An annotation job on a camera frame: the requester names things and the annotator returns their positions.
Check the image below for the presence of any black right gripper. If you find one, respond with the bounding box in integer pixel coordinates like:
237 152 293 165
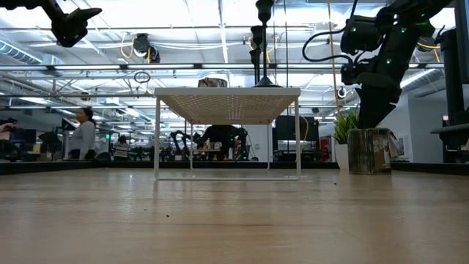
355 54 403 129

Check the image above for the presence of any glass jar candle brown label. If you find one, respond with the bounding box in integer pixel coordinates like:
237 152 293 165
347 127 405 176
197 76 229 89

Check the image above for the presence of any green plant in white pot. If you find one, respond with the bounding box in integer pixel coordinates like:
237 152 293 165
333 111 362 172

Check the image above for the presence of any black monitor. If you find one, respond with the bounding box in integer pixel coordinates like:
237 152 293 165
275 115 320 142

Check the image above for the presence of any yellow hanging cord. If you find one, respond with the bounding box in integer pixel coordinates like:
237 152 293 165
326 0 341 115

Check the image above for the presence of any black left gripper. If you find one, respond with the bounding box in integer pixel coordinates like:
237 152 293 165
51 7 103 48

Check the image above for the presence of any black background robot station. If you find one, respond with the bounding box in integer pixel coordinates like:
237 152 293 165
169 124 254 162

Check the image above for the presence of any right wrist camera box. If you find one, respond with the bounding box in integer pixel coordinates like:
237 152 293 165
339 61 368 87

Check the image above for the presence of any white perforated metal shelf riser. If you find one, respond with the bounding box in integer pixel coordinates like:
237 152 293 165
153 87 302 181

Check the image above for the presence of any person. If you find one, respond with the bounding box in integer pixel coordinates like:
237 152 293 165
111 135 130 161
67 106 97 161

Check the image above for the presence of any black coiled hanging cable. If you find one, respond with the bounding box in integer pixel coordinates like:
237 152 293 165
133 70 152 84

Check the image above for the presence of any black ceiling cable reel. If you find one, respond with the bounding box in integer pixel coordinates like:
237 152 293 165
120 32 162 65

